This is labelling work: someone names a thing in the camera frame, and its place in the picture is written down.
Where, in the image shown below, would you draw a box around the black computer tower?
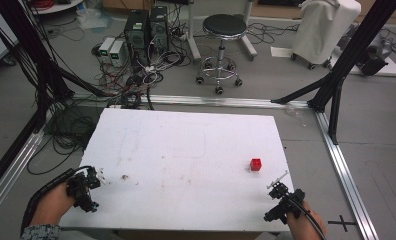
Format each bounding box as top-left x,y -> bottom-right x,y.
148,5 -> 170,54
123,9 -> 151,66

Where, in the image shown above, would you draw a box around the black round stool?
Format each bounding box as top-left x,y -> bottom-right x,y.
195,13 -> 248,96

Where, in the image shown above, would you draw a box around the white covered cart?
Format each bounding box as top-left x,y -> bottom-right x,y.
290,0 -> 362,71

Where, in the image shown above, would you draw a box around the white power supply unit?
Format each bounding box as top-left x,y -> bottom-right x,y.
98,36 -> 116,64
109,40 -> 127,68

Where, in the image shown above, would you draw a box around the white round table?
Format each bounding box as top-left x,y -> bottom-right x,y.
28,0 -> 85,16

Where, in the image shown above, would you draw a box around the white table leg stand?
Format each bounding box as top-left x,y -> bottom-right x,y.
185,0 -> 203,62
239,0 -> 259,62

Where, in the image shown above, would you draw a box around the black frame post with cables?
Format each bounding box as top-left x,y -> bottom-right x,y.
0,0 -> 114,134

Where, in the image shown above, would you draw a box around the person's left hand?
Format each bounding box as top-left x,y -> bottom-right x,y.
29,182 -> 77,228

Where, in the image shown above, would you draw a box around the red cube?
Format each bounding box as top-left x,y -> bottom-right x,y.
249,157 -> 263,172

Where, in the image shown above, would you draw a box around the grey machine on board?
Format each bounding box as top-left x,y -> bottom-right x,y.
344,23 -> 396,77

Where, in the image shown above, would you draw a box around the black cables behind stool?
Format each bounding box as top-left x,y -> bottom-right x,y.
245,21 -> 302,46

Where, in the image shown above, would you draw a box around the person's right hand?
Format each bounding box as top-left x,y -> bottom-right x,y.
286,199 -> 328,240

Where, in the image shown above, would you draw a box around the black frame post with braces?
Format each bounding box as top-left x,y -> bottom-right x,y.
270,0 -> 396,146

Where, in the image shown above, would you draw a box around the aluminium floor rail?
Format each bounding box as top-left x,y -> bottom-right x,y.
70,93 -> 312,110
314,109 -> 381,240
0,109 -> 54,225

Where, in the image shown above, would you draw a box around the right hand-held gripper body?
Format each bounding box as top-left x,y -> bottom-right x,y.
276,188 -> 306,221

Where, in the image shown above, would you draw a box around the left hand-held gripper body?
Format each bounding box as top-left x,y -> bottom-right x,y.
65,170 -> 93,210

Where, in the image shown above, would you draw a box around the white paper sheet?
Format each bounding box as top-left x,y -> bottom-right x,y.
269,45 -> 295,59

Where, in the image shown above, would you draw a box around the clear plastic bag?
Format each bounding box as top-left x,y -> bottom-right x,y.
75,7 -> 114,32

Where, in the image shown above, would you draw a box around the tangle of floor cables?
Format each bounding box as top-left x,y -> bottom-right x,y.
25,39 -> 192,176

